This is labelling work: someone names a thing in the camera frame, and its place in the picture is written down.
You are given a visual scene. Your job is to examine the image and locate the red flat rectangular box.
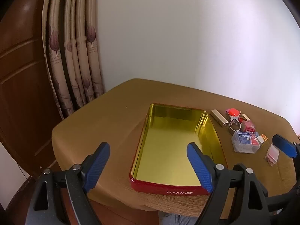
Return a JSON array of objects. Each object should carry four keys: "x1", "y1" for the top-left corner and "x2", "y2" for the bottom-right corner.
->
[{"x1": 241, "y1": 121, "x2": 256, "y2": 134}]

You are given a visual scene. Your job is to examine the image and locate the small clear pink box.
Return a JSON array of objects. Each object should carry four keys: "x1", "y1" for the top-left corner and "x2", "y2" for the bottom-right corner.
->
[{"x1": 265, "y1": 144, "x2": 280, "y2": 166}]

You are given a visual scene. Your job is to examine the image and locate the beige curtain with leaf print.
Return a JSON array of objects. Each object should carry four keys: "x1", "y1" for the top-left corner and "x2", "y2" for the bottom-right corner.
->
[{"x1": 42, "y1": 0, "x2": 105, "y2": 120}]

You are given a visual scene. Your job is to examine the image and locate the thin black cable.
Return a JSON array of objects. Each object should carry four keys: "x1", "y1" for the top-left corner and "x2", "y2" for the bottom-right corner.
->
[{"x1": 14, "y1": 157, "x2": 32, "y2": 181}]

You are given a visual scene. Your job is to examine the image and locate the reddish wooden table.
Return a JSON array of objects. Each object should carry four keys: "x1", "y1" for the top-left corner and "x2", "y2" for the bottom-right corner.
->
[{"x1": 87, "y1": 193, "x2": 164, "y2": 225}]

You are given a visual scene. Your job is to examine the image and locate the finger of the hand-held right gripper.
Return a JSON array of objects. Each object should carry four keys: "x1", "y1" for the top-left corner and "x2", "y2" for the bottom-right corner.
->
[{"x1": 272, "y1": 134, "x2": 299, "y2": 158}]

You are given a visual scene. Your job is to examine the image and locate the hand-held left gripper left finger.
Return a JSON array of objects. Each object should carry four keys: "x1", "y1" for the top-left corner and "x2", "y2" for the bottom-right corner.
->
[{"x1": 26, "y1": 142, "x2": 110, "y2": 225}]

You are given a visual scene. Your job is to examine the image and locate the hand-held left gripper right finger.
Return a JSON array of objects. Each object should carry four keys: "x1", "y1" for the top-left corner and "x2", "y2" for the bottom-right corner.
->
[{"x1": 187, "y1": 142, "x2": 272, "y2": 225}]

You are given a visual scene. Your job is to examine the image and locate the brown wooden door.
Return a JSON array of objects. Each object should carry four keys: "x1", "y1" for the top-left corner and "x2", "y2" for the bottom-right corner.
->
[{"x1": 0, "y1": 0, "x2": 64, "y2": 183}]

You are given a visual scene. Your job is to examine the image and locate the clear plastic box blue label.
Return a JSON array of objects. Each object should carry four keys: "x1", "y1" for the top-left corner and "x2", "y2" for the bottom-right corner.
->
[{"x1": 232, "y1": 131, "x2": 261, "y2": 154}]

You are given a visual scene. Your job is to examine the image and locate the person's grey-blue trousers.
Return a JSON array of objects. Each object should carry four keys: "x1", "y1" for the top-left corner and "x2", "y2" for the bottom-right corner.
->
[{"x1": 159, "y1": 212, "x2": 200, "y2": 225}]

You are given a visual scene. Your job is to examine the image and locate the red tin box gold inside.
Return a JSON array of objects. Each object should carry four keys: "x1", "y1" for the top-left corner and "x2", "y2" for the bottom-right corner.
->
[{"x1": 129, "y1": 103, "x2": 228, "y2": 196}]

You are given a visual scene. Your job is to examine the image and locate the pale ribbed rectangular case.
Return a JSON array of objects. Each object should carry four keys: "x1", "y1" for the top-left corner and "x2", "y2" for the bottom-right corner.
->
[{"x1": 210, "y1": 109, "x2": 228, "y2": 127}]

